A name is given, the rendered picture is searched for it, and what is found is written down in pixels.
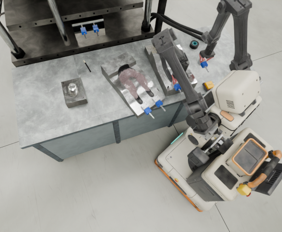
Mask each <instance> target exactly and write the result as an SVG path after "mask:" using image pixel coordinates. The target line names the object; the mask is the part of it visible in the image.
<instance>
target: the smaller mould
mask: <svg viewBox="0 0 282 232"><path fill-rule="evenodd" d="M61 86H62V90H63V95H64V100H65V104H66V105H67V107H68V108H72V107H75V106H79V105H82V104H87V103H88V102H87V98H86V94H85V90H84V87H83V84H82V81H81V78H80V77H79V78H75V79H72V80H67V81H63V82H61Z"/></svg>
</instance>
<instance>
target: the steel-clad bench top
mask: <svg viewBox="0 0 282 232"><path fill-rule="evenodd" d="M175 34H176V36H177V39H176V40H174V43H175V44H176V45H179V44H180V46H181V47H182V49H183V52H185V54H186V55H187V58H188V60H189V63H190V64H189V66H188V67H189V69H190V70H191V72H192V74H193V75H194V77H195V79H196V80H197V82H198V83H197V85H196V86H195V88H194V89H195V90H196V91H197V93H199V92H201V93H202V94H206V93H207V92H206V90H205V88H204V87H203V85H202V84H203V83H205V82H208V81H212V83H213V84H214V86H215V85H216V84H217V83H219V82H220V81H221V80H222V79H223V78H224V77H225V76H227V75H228V74H229V73H230V72H231V70H230V68H229V65H230V64H231V60H233V59H234V55H235V42H234V40H233V39H232V37H231V36H230V34H229V33H228V31H227V30H226V29H225V27H224V28H223V30H222V32H221V37H220V38H219V40H218V41H217V45H216V47H215V48H214V50H213V51H214V52H215V56H214V57H213V58H212V59H210V60H208V61H206V62H207V64H208V66H207V69H208V70H209V72H207V70H206V68H202V67H201V65H200V66H199V64H198V63H197V62H198V60H199V58H200V56H199V53H200V51H202V50H205V49H206V47H207V44H206V43H205V42H203V41H201V40H199V39H197V38H195V37H193V36H190V35H188V34H186V33H184V32H177V33H175ZM152 39H153V38H150V39H146V40H141V41H136V42H131V43H127V44H122V45H118V46H112V47H108V48H103V49H99V50H95V51H90V52H85V53H80V54H76V55H71V56H67V57H63V58H57V59H53V60H48V61H44V62H39V63H35V64H29V65H25V66H20V67H16V68H12V81H13V90H14V99H15V107H16V116H17V129H18V138H19V146H20V148H22V147H26V146H28V145H33V144H36V143H39V142H42V141H46V140H49V139H53V138H56V137H59V136H63V135H66V134H69V133H73V132H77V131H80V130H83V129H86V128H90V127H94V126H97V125H100V124H104V123H107V122H111V121H114V120H117V119H121V118H124V117H127V116H131V115H134V114H133V112H132V111H131V110H130V109H129V107H128V106H127V105H126V103H125V102H124V101H123V100H122V98H121V97H120V96H119V94H118V93H117V92H116V91H115V89H114V88H113V87H112V86H111V84H110V83H109V82H108V81H107V79H106V78H105V77H104V75H103V74H102V70H101V65H102V64H104V63H106V62H108V61H110V60H112V59H114V58H116V57H118V56H120V55H121V54H123V53H125V52H127V51H128V52H129V53H130V54H131V55H132V57H133V58H134V59H135V60H136V64H137V66H138V67H139V68H140V69H141V70H142V71H144V72H145V73H146V74H147V75H148V76H149V77H150V78H151V80H152V82H153V84H154V86H155V87H156V88H158V89H159V92H160V93H161V94H162V95H163V97H164V98H165V99H164V102H163V105H162V106H165V105H168V104H172V103H175V102H178V101H182V100H183V99H185V94H184V92H182V94H183V95H181V93H177V94H174V95H170V96H167V97H166V96H165V94H164V92H163V90H162V88H161V86H160V84H159V82H158V79H157V77H156V75H155V73H154V71H153V69H152V66H151V64H150V62H149V60H148V58H147V55H146V53H145V51H144V50H145V46H148V45H152V42H151V40H152ZM193 40H196V41H198V42H199V46H198V48H197V49H191V48H190V42H191V41H193ZM83 60H84V61H85V62H86V64H87V66H88V67H89V69H90V71H91V72H90V71H89V69H88V68H87V66H86V64H85V63H84V61H83ZM79 77H80V78H81V81H82V84H83V87H84V90H85V94H86V98H87V102H88V103H87V104H82V105H79V106H75V107H72V108H68V107H67V105H66V104H65V100H64V95H63V90H62V86H61V82H63V81H67V80H72V79H75V78H79Z"/></svg>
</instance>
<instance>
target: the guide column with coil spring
mask: <svg viewBox="0 0 282 232"><path fill-rule="evenodd" d="M47 2H48V4H49V7H50V9H51V11H52V14H53V17H54V19H55V22H56V24H57V27H58V29H59V32H60V34H61V37H62V39H63V42H64V44H65V45H66V46H69V45H70V44H71V43H70V40H69V37H68V34H67V31H66V28H65V26H64V23H63V20H62V17H61V14H60V12H59V9H58V6H57V3H56V1H55V0H47Z"/></svg>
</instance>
